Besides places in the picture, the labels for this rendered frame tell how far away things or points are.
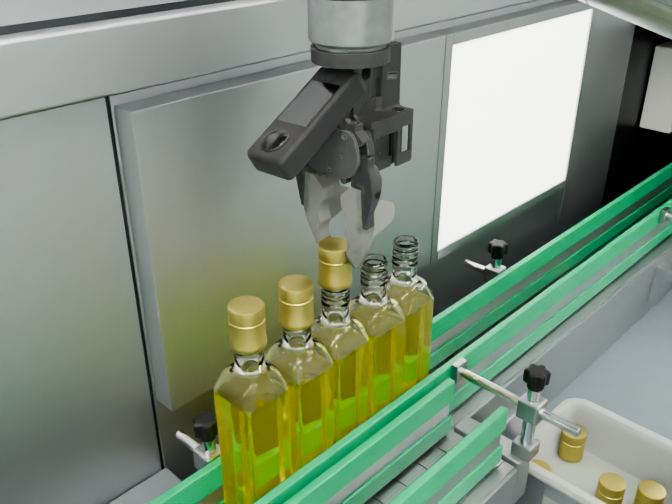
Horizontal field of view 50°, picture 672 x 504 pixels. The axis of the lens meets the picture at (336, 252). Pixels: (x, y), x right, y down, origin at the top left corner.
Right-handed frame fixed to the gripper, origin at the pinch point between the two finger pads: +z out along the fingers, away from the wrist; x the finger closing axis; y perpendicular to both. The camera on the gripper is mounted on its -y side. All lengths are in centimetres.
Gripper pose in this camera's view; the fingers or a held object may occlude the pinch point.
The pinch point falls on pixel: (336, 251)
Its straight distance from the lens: 72.1
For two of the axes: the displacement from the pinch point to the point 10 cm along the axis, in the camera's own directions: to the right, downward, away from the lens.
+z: 0.1, 8.8, 4.7
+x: -7.3, -3.2, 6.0
